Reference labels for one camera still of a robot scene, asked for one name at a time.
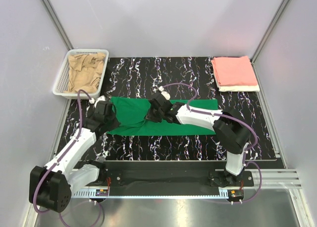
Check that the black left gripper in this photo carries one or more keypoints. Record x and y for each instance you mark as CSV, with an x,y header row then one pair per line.
x,y
109,111

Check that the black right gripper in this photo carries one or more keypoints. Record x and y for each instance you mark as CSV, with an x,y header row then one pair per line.
x,y
155,111

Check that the green t shirt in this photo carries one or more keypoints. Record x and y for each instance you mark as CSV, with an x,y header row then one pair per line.
x,y
131,112

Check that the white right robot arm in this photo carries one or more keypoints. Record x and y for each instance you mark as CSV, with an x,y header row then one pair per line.
x,y
231,132

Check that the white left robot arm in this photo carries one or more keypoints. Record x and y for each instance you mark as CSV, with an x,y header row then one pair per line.
x,y
53,185

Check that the beige crumpled t shirt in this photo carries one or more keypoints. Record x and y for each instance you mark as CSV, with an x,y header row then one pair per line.
x,y
85,72

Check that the white plastic basket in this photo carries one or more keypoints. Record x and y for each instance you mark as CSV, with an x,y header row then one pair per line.
x,y
62,79

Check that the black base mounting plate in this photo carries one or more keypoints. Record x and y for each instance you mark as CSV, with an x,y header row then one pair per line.
x,y
175,174

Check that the folded pink t shirt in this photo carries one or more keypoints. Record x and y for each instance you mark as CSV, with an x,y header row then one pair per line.
x,y
234,71

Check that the folded cream t shirt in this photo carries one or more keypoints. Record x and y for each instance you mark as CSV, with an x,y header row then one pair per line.
x,y
244,87

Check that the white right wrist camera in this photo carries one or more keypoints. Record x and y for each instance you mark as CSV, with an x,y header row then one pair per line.
x,y
164,93

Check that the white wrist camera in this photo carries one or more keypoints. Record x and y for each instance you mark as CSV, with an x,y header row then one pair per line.
x,y
94,101
164,93

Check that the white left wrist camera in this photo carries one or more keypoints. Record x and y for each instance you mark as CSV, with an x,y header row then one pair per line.
x,y
94,101

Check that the white slotted cable duct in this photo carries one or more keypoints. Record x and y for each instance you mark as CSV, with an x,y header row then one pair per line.
x,y
202,192

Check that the left aluminium frame post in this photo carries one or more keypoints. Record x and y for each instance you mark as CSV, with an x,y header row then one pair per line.
x,y
58,25

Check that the aluminium frame post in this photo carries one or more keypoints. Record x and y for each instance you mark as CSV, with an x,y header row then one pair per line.
x,y
277,16
58,25

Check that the right aluminium frame post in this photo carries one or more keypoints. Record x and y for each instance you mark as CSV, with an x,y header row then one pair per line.
x,y
277,16

